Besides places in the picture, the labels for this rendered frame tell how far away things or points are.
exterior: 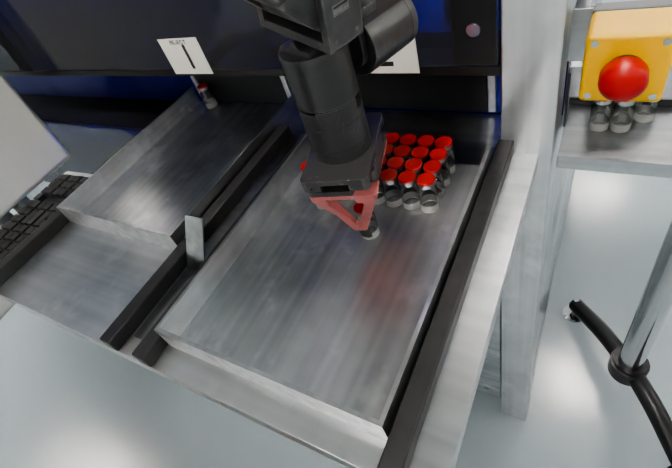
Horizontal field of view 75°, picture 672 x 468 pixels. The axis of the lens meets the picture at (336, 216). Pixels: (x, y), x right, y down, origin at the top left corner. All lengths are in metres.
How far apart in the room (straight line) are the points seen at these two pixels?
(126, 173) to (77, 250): 0.17
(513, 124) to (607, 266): 1.09
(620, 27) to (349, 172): 0.29
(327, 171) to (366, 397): 0.20
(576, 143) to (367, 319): 0.34
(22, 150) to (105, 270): 0.55
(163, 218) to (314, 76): 0.40
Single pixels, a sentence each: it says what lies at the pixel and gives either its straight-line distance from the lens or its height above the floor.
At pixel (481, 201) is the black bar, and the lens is 0.51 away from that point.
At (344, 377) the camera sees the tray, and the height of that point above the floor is 0.88.
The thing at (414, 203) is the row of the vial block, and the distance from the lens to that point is 0.52.
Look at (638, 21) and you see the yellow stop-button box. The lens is 0.53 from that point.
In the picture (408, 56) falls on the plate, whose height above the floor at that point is 1.01.
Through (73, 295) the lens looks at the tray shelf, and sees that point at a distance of 0.68.
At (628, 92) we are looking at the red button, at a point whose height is 0.99.
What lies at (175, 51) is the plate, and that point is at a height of 1.03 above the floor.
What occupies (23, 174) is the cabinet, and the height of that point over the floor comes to 0.84.
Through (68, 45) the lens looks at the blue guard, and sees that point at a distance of 1.00.
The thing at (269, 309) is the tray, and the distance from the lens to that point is 0.49.
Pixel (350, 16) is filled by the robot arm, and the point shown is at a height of 1.14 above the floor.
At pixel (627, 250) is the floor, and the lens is 1.67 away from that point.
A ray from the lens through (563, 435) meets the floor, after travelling 1.34.
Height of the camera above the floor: 1.26
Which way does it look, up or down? 43 degrees down
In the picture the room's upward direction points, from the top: 21 degrees counter-clockwise
